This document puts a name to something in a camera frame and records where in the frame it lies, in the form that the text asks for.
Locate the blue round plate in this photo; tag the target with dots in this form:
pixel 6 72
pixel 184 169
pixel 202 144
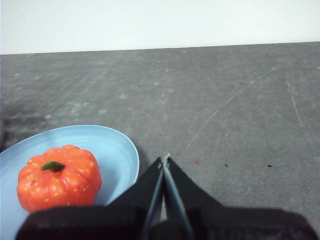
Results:
pixel 112 150

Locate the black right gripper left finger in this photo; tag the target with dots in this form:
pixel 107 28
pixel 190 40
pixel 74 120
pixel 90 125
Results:
pixel 100 222

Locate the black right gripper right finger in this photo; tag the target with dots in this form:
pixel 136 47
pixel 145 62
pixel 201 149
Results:
pixel 237 225

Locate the orange toy pumpkin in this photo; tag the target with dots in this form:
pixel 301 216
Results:
pixel 57 185

